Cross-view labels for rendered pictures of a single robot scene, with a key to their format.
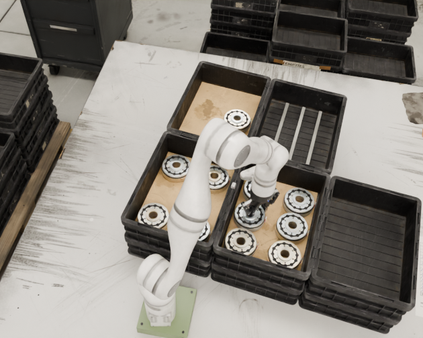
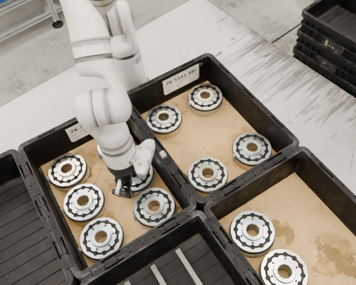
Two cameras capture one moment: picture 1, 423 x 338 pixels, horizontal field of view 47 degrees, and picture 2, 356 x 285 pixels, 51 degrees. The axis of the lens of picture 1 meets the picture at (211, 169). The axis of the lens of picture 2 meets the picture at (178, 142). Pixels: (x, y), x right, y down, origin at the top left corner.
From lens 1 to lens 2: 148 cm
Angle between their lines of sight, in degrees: 67
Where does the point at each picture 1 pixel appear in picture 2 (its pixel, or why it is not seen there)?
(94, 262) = not seen: hidden behind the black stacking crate
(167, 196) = (222, 127)
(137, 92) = not seen: outside the picture
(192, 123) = (320, 219)
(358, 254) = not seen: outside the picture
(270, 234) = (101, 185)
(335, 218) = (51, 268)
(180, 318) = not seen: hidden behind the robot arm
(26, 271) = (246, 42)
